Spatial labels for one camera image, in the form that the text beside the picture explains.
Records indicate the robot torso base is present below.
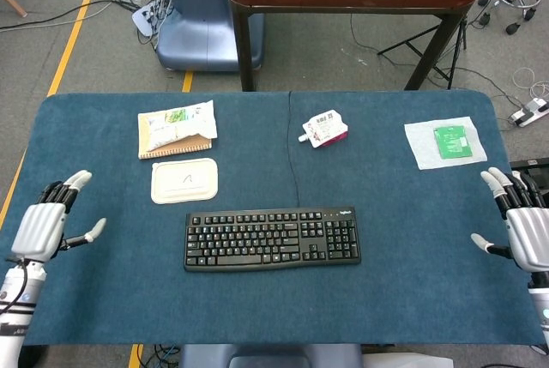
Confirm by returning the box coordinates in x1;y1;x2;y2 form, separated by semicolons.
178;343;365;368

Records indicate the white rectangular lid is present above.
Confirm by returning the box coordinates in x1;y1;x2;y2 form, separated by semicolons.
150;157;220;206

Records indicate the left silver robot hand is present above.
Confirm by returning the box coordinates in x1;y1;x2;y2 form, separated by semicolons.
10;170;107;263

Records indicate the black equipment frame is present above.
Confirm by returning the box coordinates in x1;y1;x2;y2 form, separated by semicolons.
509;159;549;197

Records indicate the white snack bag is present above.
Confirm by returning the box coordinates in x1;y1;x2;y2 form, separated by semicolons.
141;100;219;151

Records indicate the black folding stand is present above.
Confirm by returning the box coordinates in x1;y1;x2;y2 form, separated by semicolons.
377;20;468;90

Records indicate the green packet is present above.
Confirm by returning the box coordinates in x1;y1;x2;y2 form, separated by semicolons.
432;124;474;160

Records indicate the white spouted drink pouch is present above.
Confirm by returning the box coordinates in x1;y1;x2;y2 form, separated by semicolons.
298;109;349;149

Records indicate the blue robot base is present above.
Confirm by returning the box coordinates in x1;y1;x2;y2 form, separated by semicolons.
155;0;265;73

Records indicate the black keyboard cable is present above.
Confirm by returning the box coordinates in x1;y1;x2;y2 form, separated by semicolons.
287;91;301;209

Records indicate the blue table mat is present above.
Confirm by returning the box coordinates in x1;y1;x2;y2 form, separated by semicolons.
0;89;546;347

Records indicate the black keyboard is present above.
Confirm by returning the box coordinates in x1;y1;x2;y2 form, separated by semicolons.
184;206;362;274

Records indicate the white power strip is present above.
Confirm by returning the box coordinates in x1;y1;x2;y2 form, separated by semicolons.
508;98;549;128

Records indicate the brown spiral notebook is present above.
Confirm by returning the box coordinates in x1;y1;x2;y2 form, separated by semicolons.
137;111;214;161

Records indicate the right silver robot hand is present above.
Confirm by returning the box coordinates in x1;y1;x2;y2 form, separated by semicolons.
470;166;549;288

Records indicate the white cloth sheet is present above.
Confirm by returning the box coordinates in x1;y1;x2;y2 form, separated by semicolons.
403;116;489;171

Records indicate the white multi-socket adapter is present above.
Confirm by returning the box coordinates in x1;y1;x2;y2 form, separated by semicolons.
130;0;172;39

